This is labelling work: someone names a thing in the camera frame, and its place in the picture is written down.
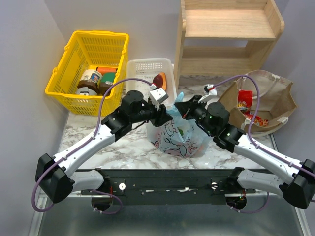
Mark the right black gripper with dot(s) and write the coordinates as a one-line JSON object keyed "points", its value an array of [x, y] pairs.
{"points": [[186, 108]]}

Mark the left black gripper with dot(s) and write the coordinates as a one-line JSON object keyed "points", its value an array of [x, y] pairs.
{"points": [[160, 116]]}

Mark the light blue plastic bag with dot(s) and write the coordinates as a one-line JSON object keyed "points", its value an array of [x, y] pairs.
{"points": [[178, 137]]}

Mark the brown burlap tote bag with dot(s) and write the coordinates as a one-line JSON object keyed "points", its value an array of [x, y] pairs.
{"points": [[271, 96]]}

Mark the red assorted candy bag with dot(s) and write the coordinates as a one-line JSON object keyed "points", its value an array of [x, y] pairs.
{"points": [[257, 120]]}

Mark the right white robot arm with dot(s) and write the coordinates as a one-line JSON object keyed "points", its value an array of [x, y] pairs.
{"points": [[288, 177]]}

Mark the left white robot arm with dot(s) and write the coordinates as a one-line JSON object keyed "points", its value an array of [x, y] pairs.
{"points": [[57, 175]]}

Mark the white plastic tray basket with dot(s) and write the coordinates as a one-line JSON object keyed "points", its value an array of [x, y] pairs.
{"points": [[147, 69]]}

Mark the green brown-lid jar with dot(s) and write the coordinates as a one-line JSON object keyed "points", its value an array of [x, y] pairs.
{"points": [[106, 82]]}

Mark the wooden shelf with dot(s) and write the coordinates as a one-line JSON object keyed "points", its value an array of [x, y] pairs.
{"points": [[225, 37]]}

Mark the white small cup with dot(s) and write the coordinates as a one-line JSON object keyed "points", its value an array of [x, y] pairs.
{"points": [[83, 91]]}

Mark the white brown-lid jar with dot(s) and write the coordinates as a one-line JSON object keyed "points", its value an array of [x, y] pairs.
{"points": [[91, 79]]}

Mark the yellow plastic shopping basket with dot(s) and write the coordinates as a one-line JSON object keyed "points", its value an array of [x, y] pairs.
{"points": [[83, 54]]}

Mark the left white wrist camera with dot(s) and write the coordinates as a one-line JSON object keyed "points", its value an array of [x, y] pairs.
{"points": [[158, 96]]}

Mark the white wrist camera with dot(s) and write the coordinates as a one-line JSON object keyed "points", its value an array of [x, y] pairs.
{"points": [[158, 96], [210, 92]]}

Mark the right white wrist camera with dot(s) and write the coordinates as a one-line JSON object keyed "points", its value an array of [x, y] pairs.
{"points": [[210, 92]]}

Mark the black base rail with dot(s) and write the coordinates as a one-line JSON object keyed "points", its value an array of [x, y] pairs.
{"points": [[171, 187]]}

